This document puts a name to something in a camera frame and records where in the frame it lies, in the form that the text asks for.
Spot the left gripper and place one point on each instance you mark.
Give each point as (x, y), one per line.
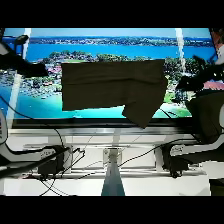
(35, 70)

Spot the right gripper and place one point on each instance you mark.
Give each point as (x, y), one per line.
(189, 83)

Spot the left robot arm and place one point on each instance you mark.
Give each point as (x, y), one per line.
(13, 60)

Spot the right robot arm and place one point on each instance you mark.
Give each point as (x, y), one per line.
(195, 150)

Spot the dark brown pants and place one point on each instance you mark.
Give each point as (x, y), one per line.
(110, 86)

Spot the black garment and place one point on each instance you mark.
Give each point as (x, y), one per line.
(203, 115)

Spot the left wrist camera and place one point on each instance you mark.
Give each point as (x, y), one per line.
(21, 39)

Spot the silver frame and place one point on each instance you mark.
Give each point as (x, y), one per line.
(112, 160)

